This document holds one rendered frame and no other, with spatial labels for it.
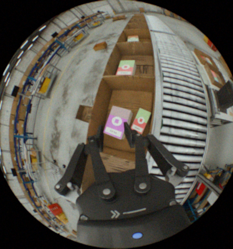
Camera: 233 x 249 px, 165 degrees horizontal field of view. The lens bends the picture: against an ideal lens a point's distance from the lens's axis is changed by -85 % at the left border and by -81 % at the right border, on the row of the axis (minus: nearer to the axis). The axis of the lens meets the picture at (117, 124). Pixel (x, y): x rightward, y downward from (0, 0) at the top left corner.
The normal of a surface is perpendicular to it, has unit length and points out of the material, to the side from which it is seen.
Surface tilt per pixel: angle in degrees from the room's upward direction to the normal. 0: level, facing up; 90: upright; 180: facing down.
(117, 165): 1
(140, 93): 0
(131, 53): 89
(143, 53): 89
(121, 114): 0
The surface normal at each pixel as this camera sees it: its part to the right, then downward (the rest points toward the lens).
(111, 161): -0.32, -0.15
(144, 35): -0.20, 0.98
